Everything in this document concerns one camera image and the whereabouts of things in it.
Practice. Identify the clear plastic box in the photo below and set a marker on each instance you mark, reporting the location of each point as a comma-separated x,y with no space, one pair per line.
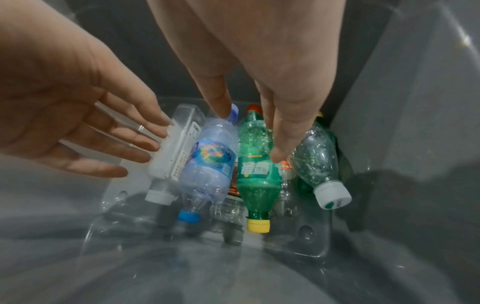
187,114

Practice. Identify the clear bottle with white cap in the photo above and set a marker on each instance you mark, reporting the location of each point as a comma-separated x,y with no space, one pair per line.
318,166

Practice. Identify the crushed clear plastic bottle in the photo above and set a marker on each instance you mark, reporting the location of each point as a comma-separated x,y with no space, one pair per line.
227,212

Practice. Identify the bottle with orange cap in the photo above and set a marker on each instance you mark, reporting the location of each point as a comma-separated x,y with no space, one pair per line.
255,107

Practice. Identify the small white-capped clear bottle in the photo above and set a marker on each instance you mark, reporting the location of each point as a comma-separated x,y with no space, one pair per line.
159,194

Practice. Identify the clear bottle with orange label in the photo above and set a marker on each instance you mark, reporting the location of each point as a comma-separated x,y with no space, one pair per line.
288,178

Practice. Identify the person's right hand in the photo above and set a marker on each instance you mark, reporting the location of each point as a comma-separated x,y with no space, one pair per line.
262,44

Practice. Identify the green bottle with yellow cap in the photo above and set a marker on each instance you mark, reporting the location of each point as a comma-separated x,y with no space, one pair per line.
257,178

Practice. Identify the dark green plastic bottle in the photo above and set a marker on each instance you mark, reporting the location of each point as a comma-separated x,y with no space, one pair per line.
332,130

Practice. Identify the clear plastic storage bin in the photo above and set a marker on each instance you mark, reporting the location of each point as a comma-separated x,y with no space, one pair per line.
307,237

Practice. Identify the white perforated plastic basket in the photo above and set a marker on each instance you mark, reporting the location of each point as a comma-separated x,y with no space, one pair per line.
170,160

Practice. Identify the clear bottle with blue label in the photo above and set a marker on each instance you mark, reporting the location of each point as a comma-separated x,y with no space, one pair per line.
210,172

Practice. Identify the person's left hand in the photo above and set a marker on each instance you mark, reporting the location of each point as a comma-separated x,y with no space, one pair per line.
48,89

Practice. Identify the bottle with blue cap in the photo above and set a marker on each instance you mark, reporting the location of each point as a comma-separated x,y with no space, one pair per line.
234,111

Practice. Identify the bottle with red label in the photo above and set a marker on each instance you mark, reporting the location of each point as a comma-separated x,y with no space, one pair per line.
233,181

